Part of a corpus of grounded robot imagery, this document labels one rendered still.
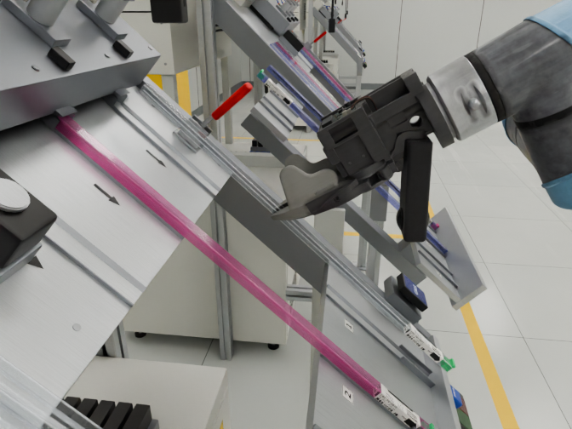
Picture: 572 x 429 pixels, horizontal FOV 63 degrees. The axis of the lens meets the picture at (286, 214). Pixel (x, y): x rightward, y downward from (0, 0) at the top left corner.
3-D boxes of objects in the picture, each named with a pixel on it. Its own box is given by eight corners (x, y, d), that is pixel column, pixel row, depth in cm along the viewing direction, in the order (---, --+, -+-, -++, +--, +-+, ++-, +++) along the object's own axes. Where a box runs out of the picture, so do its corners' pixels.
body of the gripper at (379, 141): (315, 121, 54) (412, 64, 50) (351, 182, 56) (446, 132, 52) (310, 137, 47) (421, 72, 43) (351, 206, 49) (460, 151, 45)
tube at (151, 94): (444, 365, 61) (451, 361, 61) (447, 373, 60) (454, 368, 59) (143, 89, 52) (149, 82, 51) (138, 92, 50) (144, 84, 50)
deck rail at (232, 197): (399, 355, 73) (431, 334, 70) (400, 364, 71) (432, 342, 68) (19, 20, 60) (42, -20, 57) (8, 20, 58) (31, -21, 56)
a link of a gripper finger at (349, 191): (305, 192, 53) (373, 155, 51) (313, 205, 53) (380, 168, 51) (303, 207, 49) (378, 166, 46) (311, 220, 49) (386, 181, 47)
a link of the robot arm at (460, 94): (484, 114, 51) (507, 132, 44) (445, 135, 52) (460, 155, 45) (455, 53, 49) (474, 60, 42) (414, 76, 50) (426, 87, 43)
